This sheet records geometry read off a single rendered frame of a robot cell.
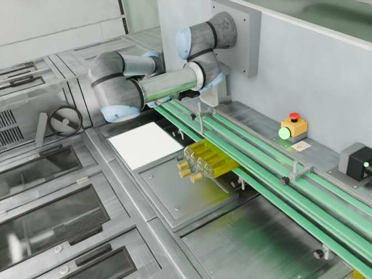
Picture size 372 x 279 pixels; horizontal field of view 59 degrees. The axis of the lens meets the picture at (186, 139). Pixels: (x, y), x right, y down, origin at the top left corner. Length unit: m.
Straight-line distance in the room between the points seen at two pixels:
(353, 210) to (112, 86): 0.82
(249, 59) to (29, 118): 1.41
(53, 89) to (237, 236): 1.40
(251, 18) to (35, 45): 3.89
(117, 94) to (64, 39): 3.90
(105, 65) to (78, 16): 3.86
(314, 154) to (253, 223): 0.39
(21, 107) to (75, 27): 2.92
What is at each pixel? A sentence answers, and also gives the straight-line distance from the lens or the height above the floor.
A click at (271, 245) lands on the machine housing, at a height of 1.04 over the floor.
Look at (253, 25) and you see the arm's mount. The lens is 1.35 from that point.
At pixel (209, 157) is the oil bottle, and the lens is 1.46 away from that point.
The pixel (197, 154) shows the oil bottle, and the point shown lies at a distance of 1.49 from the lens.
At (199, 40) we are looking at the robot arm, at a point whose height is 0.97.
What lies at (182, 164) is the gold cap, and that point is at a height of 1.15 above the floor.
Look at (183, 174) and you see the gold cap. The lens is 1.41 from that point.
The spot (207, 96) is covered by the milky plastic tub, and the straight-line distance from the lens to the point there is 1.78.
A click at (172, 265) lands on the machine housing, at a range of 1.30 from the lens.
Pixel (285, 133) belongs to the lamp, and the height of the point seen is 0.85.
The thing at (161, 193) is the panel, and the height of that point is 1.26.
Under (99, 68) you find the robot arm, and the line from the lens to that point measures 1.11.
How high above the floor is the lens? 1.62
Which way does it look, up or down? 21 degrees down
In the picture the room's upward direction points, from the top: 113 degrees counter-clockwise
